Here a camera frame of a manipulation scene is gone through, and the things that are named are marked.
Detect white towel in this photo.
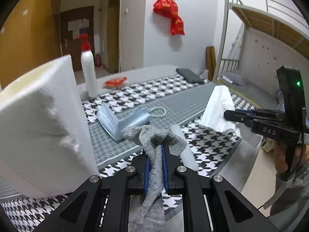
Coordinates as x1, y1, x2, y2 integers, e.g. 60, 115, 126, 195
199, 85, 262, 147

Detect white foam tube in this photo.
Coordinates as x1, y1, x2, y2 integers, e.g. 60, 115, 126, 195
170, 124, 199, 171

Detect grey sock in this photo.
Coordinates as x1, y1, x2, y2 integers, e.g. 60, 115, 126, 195
123, 125, 182, 231

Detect blue surgical face masks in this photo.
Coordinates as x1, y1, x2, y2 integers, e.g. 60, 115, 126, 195
95, 104, 166, 142

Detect person right hand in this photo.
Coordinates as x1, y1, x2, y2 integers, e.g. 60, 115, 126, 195
274, 142, 308, 173

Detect grey pillow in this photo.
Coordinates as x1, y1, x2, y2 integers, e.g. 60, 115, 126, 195
222, 71, 248, 86

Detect houndstooth table runner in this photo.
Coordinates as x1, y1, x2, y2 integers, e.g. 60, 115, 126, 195
1, 75, 242, 231

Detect black smartphone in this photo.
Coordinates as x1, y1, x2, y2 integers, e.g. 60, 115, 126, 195
175, 68, 205, 84

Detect white styrofoam box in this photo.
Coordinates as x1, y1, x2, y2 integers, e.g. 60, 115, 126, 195
1, 55, 98, 198

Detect metal bunk bed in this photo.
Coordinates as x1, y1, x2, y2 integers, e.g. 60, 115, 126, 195
213, 0, 308, 108

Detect red snack packet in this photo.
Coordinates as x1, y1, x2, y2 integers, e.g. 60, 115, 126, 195
103, 77, 127, 89

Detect red hanging bags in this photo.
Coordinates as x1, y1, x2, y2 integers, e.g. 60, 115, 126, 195
153, 0, 185, 36

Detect red fire extinguisher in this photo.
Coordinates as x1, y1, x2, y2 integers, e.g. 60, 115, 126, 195
95, 52, 102, 67

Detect white red pump bottle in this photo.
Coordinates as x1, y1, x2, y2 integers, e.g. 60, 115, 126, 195
79, 34, 98, 98

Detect dark brown entrance door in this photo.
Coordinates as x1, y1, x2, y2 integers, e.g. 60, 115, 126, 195
60, 6, 95, 72

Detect wooden wardrobe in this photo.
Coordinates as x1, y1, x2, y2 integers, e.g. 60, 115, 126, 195
1, 0, 62, 88

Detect wooden boards against wall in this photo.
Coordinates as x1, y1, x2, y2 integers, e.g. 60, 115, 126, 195
206, 46, 216, 81

